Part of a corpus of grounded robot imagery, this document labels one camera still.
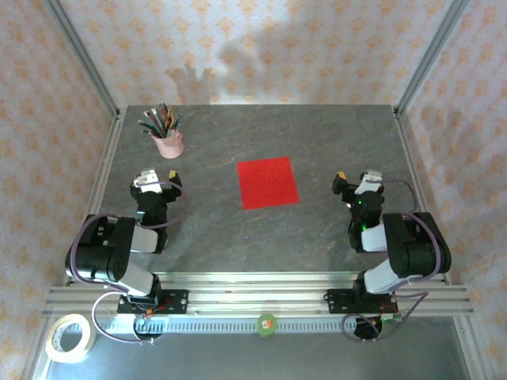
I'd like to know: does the slotted grey cable duct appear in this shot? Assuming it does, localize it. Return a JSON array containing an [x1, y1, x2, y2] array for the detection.
[[97, 318, 357, 334]]

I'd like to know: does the grey pencil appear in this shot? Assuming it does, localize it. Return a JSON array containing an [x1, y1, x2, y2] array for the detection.
[[142, 111, 160, 135]]

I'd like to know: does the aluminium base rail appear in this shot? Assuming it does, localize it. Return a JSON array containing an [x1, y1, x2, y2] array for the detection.
[[42, 272, 475, 317]]

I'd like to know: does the aluminium table side rail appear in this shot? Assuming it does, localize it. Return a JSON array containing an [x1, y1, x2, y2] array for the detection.
[[394, 110, 451, 286], [65, 110, 126, 286]]

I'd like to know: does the masking tape roll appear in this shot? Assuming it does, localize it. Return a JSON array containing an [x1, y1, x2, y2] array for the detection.
[[44, 313, 97, 363]]

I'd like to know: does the red square paper sheet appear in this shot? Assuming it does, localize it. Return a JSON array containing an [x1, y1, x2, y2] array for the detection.
[[236, 156, 299, 210]]

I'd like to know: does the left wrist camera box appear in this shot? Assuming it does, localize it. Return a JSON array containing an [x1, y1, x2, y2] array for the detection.
[[132, 168, 163, 195]]

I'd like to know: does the aluminium frame post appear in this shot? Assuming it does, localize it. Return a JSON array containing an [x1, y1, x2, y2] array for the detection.
[[41, 0, 122, 120], [395, 0, 473, 120]]

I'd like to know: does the green round sticker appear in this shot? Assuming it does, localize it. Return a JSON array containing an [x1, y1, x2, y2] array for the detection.
[[256, 312, 277, 338]]

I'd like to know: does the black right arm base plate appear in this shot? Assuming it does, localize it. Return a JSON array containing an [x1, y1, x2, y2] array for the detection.
[[325, 288, 398, 316]]

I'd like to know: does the base wiring bundle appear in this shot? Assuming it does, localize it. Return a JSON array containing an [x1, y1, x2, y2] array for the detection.
[[130, 306, 167, 344], [351, 312, 402, 344]]

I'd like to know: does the pink pencil cup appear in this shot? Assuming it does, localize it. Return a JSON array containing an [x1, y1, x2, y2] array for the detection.
[[152, 130, 185, 159]]

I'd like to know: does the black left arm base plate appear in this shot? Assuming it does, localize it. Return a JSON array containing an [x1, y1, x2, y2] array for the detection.
[[117, 290, 189, 316]]

